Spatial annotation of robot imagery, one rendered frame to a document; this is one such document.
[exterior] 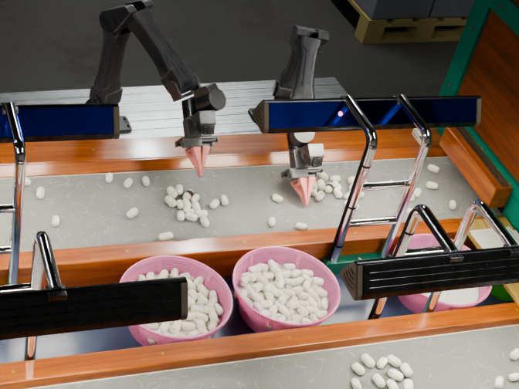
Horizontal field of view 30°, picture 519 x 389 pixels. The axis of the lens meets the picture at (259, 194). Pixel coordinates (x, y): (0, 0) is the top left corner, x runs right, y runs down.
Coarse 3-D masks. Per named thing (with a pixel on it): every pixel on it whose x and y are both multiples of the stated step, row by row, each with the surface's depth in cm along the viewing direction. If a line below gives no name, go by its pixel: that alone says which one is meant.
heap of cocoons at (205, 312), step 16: (160, 272) 231; (176, 272) 233; (192, 288) 230; (192, 304) 226; (208, 304) 227; (176, 320) 220; (192, 320) 224; (208, 320) 225; (176, 336) 217; (192, 336) 218
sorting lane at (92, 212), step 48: (0, 192) 242; (48, 192) 246; (96, 192) 250; (144, 192) 254; (240, 192) 262; (288, 192) 266; (384, 192) 276; (432, 192) 281; (0, 240) 229; (96, 240) 236; (144, 240) 239
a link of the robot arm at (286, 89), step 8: (312, 32) 274; (296, 48) 276; (296, 56) 280; (288, 64) 288; (296, 64) 284; (280, 72) 298; (288, 72) 288; (296, 72) 287; (280, 80) 294; (288, 80) 292; (280, 88) 295; (288, 88) 295; (288, 96) 299
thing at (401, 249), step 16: (416, 208) 211; (480, 208) 214; (416, 224) 214; (432, 224) 205; (464, 224) 221; (496, 224) 210; (400, 240) 217; (448, 240) 202; (464, 240) 223; (512, 240) 206; (448, 256) 199; (384, 304) 229; (432, 304) 236
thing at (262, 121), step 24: (408, 96) 246; (432, 96) 248; (456, 96) 251; (480, 96) 254; (264, 120) 231; (288, 120) 233; (312, 120) 236; (336, 120) 238; (384, 120) 243; (408, 120) 246; (432, 120) 249; (456, 120) 252
